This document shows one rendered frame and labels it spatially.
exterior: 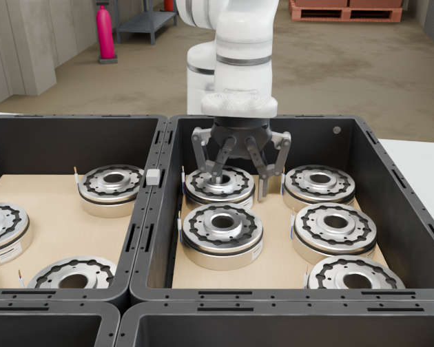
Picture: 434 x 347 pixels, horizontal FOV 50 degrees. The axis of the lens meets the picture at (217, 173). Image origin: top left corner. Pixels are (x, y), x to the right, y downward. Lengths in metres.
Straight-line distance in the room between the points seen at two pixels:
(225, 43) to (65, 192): 0.35
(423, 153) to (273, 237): 0.67
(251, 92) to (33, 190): 0.38
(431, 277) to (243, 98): 0.28
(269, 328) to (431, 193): 0.71
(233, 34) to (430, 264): 0.33
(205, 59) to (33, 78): 2.98
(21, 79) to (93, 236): 3.19
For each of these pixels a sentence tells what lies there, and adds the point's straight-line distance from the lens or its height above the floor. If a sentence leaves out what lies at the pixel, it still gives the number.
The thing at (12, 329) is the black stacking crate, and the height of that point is 0.91.
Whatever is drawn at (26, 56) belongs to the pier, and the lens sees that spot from 3.71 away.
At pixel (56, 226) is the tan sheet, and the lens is 0.68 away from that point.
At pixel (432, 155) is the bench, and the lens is 1.22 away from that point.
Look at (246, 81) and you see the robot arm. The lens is 0.58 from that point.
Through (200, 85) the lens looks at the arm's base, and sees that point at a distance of 0.84.
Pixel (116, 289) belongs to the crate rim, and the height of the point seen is 0.93.
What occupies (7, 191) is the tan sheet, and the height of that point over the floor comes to 0.83.
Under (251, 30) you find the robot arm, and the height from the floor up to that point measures 1.09.
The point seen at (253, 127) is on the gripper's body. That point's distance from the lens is 0.60.
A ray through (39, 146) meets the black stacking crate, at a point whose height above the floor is 0.88.
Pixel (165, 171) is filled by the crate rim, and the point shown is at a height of 0.93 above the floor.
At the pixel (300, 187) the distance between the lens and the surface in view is 0.68.
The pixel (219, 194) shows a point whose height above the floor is 0.86.
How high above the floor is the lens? 1.21
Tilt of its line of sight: 30 degrees down
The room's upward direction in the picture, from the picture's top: straight up
